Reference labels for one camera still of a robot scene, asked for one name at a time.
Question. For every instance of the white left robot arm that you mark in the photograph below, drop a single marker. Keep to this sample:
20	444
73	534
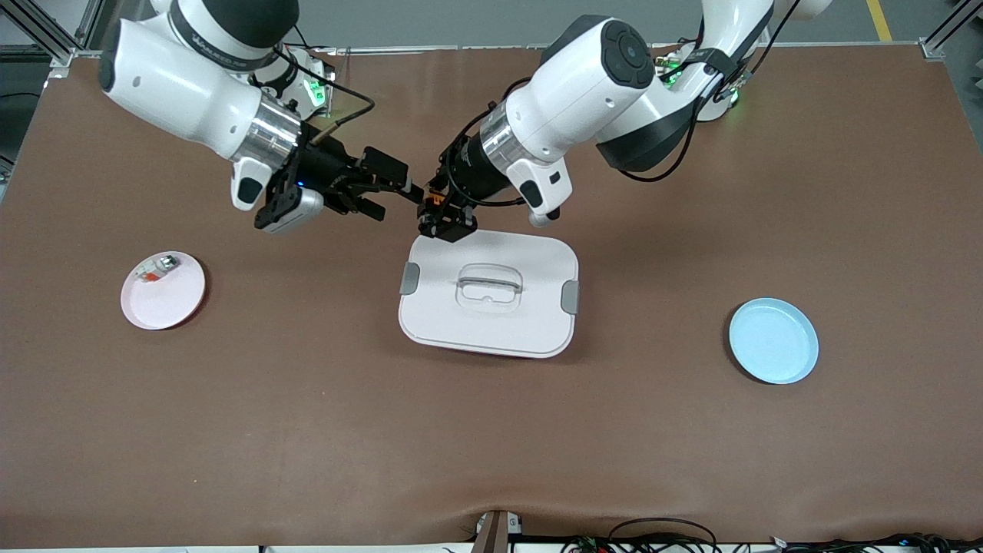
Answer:
599	84

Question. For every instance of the pale round plate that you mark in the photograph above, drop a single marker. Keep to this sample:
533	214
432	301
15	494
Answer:
165	305

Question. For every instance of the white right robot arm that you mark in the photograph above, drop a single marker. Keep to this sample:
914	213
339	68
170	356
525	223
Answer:
177	92

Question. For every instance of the camera mount post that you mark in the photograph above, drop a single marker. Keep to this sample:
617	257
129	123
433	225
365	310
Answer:
491	534

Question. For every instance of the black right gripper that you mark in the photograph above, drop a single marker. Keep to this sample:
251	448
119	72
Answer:
326	170

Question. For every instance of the orange push button switch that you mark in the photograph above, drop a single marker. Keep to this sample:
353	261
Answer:
436	202

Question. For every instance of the aluminium table edge rail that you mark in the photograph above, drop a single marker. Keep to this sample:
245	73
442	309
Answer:
430	48

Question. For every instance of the aluminium frame post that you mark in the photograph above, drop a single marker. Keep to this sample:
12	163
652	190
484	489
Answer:
948	31
46	34

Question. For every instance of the light blue round plate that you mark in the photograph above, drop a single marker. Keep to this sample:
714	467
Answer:
772	342

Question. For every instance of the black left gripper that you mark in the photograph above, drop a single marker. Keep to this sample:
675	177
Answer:
466	173

